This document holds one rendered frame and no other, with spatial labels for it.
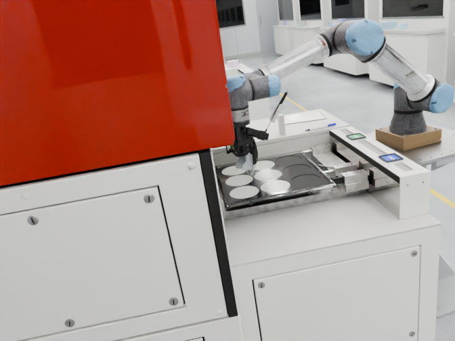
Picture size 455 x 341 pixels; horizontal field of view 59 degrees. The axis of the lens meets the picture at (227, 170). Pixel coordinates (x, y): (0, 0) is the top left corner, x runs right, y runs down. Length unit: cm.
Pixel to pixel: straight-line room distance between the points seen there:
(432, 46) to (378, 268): 494
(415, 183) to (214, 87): 74
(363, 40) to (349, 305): 87
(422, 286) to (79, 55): 114
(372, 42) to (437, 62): 459
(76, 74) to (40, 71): 6
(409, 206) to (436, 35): 484
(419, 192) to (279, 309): 53
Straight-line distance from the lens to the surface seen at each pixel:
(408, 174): 128
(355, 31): 152
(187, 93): 76
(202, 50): 76
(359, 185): 142
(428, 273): 140
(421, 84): 172
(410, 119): 189
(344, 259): 124
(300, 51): 160
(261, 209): 138
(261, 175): 148
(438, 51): 609
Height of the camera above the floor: 146
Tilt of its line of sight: 21 degrees down
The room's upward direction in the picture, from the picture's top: 9 degrees counter-clockwise
